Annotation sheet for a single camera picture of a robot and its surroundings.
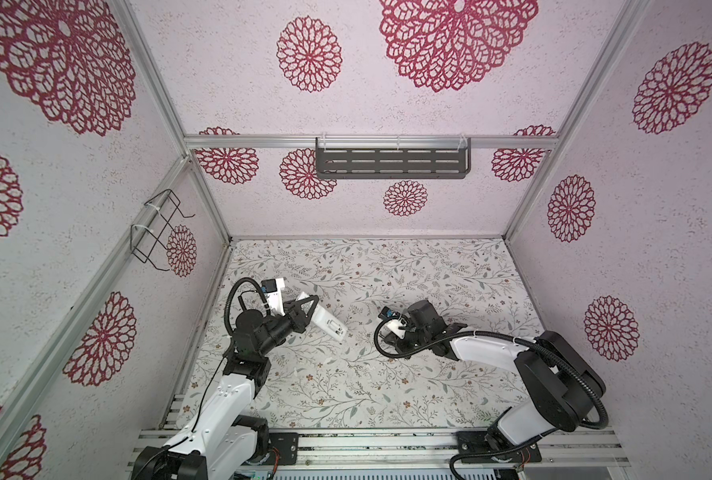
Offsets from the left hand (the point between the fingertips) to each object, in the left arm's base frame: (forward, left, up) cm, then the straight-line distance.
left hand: (317, 302), depth 78 cm
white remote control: (-4, -2, -2) cm, 6 cm away
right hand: (-1, -20, -16) cm, 25 cm away
